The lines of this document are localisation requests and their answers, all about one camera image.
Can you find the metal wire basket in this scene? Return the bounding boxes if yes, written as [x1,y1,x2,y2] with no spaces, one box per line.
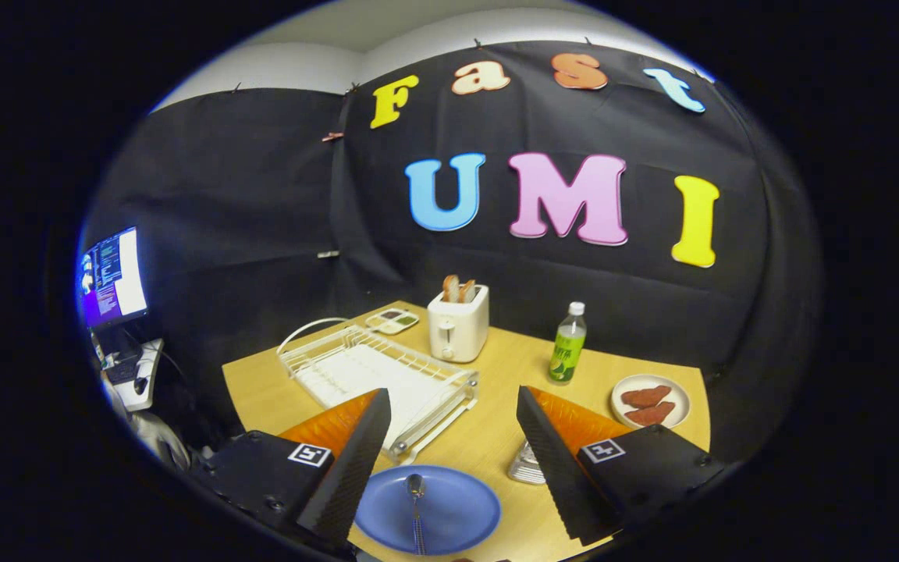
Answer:
[507,439,548,486]

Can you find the green label drink bottle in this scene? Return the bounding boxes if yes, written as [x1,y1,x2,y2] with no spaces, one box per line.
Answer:
[548,302,588,386]

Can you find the computer monitor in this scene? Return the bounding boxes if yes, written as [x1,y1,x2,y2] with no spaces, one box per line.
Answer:
[77,226,149,329]

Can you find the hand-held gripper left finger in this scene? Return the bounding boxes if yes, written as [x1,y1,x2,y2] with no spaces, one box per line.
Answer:
[192,388,393,551]

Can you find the white toaster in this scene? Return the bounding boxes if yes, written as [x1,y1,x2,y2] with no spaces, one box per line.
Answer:
[427,284,490,364]

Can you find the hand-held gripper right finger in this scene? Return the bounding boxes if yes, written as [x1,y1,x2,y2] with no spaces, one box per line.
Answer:
[516,386,727,547]

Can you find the red meat slice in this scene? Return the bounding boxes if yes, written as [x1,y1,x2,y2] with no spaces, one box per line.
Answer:
[620,385,673,409]
[625,401,677,427]

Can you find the white plate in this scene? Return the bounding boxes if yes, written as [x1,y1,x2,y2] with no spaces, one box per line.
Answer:
[610,374,691,430]

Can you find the blue plate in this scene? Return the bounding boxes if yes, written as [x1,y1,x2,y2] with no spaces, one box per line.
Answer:
[354,465,502,557]

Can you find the black backdrop cloth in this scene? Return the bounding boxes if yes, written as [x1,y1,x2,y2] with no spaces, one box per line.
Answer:
[79,39,822,461]

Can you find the white side desk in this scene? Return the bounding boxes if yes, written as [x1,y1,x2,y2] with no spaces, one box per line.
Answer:
[102,337,165,412]

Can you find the white wire dish rack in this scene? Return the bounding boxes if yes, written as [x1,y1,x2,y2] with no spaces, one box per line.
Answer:
[276,317,479,465]

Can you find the spoon with blue checkered handle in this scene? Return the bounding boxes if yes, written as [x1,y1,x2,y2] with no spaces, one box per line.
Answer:
[406,473,428,557]

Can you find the divided condiment dish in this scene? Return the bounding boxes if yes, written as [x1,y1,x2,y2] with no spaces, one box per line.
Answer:
[364,308,421,336]

